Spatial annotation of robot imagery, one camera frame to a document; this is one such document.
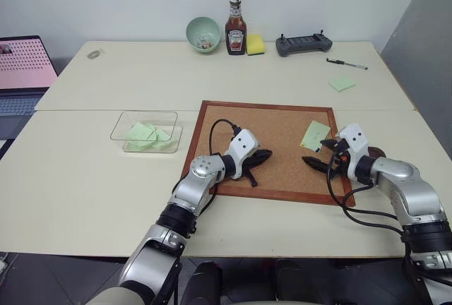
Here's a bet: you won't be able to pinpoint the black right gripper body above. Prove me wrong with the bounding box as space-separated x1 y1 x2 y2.
329 138 350 181

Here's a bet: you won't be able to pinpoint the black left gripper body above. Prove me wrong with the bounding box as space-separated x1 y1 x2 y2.
239 150 261 179

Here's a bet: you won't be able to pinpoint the green sticky note with writing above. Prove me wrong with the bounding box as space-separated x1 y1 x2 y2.
299 119 331 151

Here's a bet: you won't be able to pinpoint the green sticky note pad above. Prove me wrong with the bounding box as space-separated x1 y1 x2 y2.
328 75 357 93

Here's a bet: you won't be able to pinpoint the plain green paper note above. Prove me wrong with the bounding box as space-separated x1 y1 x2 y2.
124 121 157 142
150 126 173 144
124 138 177 153

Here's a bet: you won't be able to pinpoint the clear plastic box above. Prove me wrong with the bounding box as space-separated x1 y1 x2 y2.
109 110 183 155

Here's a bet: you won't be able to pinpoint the wood-framed cork board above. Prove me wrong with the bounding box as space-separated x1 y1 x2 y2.
179 100 356 208

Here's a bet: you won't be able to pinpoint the black and silver pen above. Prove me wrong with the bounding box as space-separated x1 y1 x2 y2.
326 57 369 71

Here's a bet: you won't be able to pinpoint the dark grey handheld controller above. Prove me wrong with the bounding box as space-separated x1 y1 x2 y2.
275 29 334 58

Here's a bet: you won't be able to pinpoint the yellow sponge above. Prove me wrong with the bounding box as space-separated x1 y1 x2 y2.
246 33 267 56

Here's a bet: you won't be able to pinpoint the dark rounded shape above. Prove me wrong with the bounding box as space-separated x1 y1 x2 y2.
182 261 224 305

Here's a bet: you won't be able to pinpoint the ketchup bottle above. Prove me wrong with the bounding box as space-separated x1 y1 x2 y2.
225 0 248 56

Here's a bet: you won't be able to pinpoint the small items in bowl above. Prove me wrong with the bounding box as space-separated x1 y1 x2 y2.
196 35 214 51

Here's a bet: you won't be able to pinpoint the pale green bowl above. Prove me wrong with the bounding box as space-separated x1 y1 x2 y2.
186 16 221 56

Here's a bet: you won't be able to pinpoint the beige robot torso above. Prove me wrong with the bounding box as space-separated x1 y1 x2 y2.
85 286 151 305

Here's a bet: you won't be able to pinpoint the laptop with pink screen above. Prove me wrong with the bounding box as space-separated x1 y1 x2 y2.
0 35 59 151

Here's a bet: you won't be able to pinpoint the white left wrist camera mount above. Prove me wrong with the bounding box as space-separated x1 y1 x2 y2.
227 128 261 179

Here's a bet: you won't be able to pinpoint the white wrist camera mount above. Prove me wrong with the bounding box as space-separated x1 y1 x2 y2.
338 123 370 179
227 128 261 179

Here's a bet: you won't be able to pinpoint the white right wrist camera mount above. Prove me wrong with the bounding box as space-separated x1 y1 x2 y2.
338 123 370 179

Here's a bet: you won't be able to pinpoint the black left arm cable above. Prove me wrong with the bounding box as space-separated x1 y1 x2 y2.
208 119 242 156

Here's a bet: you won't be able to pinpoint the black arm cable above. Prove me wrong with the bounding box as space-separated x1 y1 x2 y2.
208 119 242 156
326 156 405 230

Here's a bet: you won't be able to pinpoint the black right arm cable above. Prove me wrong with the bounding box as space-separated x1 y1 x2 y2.
326 156 405 230

